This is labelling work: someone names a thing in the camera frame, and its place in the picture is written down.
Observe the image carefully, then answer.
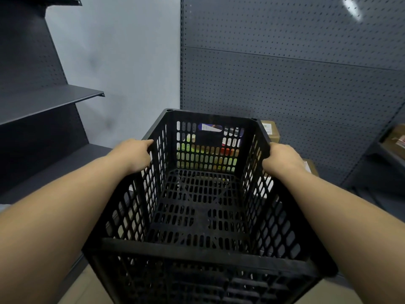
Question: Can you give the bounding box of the person's right hand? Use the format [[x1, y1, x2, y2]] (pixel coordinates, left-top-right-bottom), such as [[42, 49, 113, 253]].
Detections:
[[262, 142, 307, 178]]

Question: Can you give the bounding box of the person's right forearm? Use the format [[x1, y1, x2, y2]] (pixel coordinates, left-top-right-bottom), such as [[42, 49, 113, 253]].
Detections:
[[278, 166, 405, 304]]

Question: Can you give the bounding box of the pile of colourful packets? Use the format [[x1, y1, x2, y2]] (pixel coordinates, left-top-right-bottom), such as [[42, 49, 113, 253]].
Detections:
[[176, 123, 245, 173]]

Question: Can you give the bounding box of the black plastic crate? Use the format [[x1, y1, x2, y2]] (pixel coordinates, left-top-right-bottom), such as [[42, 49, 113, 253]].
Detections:
[[83, 108, 338, 304]]

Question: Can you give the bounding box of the grey pegboard shelving unit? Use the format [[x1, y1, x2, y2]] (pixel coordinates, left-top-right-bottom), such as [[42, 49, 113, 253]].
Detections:
[[180, 0, 405, 222]]

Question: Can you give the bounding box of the dark grey shelving unit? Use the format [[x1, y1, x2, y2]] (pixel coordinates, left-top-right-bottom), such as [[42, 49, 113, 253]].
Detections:
[[0, 0, 113, 206]]

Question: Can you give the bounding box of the person's left hand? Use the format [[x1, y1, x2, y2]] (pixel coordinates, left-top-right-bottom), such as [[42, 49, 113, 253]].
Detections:
[[109, 139, 154, 174]]

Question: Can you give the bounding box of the brown cardboard box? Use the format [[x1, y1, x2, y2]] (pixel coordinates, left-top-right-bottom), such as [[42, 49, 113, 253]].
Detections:
[[382, 124, 405, 160], [302, 159, 319, 178], [260, 120, 281, 144]]

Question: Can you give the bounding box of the person's left forearm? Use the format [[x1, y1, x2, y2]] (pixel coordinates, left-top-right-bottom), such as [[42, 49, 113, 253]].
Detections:
[[0, 154, 133, 304]]

